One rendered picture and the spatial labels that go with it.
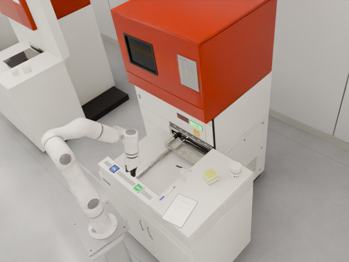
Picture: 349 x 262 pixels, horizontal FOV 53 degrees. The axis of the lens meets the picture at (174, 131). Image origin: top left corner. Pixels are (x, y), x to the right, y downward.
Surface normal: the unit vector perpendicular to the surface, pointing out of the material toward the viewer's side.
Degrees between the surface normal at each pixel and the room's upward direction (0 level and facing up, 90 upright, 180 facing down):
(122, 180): 0
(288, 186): 0
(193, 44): 90
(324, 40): 90
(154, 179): 0
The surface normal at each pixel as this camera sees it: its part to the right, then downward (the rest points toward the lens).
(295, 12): -0.70, 0.54
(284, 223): -0.12, -0.72
